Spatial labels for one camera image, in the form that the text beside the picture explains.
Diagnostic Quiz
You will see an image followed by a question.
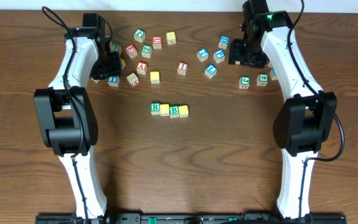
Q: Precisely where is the blue T block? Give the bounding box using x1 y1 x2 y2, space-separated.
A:
108 76 120 87

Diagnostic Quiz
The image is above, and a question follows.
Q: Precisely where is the green R block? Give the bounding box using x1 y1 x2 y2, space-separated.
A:
150 103 160 115

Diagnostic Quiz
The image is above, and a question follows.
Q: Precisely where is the yellow O block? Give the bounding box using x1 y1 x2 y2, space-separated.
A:
178 105 189 118
160 104 170 116

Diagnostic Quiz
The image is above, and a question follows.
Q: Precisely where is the green B block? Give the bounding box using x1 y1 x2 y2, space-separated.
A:
169 105 180 118

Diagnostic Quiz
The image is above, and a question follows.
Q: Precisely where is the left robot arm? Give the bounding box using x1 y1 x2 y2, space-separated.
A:
34 26 122 223

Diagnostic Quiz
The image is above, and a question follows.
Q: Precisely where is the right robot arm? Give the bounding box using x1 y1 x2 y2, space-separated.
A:
229 9 337 223

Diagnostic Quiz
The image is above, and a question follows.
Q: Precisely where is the yellow C block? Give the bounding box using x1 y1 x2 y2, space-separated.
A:
120 58 126 70

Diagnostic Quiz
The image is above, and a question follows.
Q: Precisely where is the green 7 block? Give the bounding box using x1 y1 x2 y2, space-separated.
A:
110 43 122 55

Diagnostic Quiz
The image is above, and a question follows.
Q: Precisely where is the red E block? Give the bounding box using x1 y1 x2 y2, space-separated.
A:
125 44 138 58

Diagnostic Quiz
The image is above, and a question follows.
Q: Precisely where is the blue D block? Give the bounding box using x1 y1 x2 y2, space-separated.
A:
218 35 230 49

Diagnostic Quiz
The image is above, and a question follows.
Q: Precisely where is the blue P block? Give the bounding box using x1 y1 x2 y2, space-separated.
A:
213 50 226 63

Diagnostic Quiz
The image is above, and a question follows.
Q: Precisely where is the green J block lower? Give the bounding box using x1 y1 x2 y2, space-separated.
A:
239 76 250 89

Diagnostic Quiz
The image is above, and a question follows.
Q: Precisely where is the green j block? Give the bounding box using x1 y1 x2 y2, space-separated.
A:
239 76 250 89
134 29 145 43

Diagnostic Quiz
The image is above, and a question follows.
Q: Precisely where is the plain wood red block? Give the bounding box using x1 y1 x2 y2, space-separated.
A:
127 73 140 87

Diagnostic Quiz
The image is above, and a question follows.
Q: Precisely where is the green 4 block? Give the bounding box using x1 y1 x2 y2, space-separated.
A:
257 73 269 86

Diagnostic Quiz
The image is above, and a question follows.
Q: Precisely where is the blue L block right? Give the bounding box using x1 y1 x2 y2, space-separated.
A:
270 68 278 80

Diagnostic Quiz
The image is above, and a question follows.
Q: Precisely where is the blue l block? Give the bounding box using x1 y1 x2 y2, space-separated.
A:
204 64 218 78
270 68 278 80

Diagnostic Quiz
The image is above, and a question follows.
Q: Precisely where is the red A block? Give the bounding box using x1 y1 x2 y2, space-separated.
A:
136 62 147 75

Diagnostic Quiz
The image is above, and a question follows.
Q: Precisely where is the green Z block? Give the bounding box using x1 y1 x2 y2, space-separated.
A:
141 45 152 58

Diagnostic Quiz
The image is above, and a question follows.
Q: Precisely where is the blue L block centre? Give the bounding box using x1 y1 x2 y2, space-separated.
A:
204 64 218 78

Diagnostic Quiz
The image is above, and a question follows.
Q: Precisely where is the green J block top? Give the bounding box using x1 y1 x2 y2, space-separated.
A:
134 29 145 43

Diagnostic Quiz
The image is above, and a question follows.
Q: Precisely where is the blue 2 block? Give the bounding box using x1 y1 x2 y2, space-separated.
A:
197 48 209 62

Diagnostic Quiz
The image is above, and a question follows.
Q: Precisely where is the yellow block centre left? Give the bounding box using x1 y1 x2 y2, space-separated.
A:
150 71 160 84

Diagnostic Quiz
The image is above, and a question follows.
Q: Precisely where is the red U block left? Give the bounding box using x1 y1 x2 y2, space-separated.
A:
152 36 162 49

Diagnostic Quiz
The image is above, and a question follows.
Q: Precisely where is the red I block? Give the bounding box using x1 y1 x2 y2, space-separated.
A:
177 62 188 75

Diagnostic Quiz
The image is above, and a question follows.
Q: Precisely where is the yellow block top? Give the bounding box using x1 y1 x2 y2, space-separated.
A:
166 31 177 45

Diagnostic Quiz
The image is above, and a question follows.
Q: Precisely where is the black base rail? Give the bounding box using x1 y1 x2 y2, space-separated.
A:
35 212 347 224

